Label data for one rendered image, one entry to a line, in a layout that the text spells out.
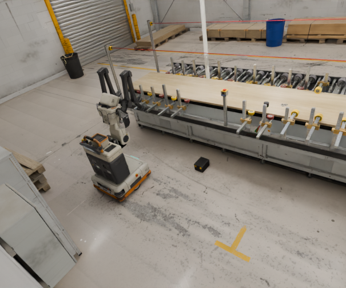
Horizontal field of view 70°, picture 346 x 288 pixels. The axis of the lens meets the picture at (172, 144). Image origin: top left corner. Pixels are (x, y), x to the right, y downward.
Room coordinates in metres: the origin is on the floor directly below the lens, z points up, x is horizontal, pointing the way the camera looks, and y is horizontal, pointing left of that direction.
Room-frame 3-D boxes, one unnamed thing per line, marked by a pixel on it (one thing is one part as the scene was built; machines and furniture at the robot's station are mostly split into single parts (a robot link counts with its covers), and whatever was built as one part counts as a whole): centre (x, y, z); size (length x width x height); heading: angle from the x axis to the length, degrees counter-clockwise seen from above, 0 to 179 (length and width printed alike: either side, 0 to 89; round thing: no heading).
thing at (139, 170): (2.85, 0.85, 0.16); 0.67 x 0.64 x 0.25; 137
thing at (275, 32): (7.74, -3.72, 0.36); 0.59 x 0.57 x 0.73; 137
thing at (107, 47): (4.25, 0.71, 1.20); 0.15 x 0.12 x 1.00; 47
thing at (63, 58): (8.48, 2.73, 0.36); 0.59 x 0.58 x 0.73; 47
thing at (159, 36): (11.00, -0.44, 0.23); 2.41 x 0.77 x 0.17; 139
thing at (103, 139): (2.77, 0.93, 0.87); 0.23 x 0.15 x 0.11; 47
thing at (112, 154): (2.79, 0.91, 0.59); 0.55 x 0.34 x 0.83; 47
